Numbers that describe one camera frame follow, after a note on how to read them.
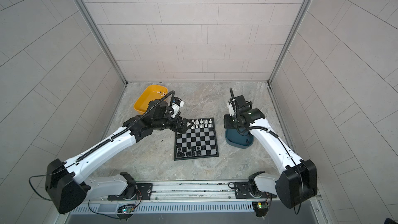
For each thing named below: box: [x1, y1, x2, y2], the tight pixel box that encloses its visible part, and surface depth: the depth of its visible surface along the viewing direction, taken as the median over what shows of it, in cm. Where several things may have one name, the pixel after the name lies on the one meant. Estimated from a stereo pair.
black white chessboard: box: [174, 117, 220, 161], surface depth 86 cm
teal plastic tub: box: [224, 128, 255, 149], surface depth 87 cm
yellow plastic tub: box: [133, 84, 169, 115], surface depth 108 cm
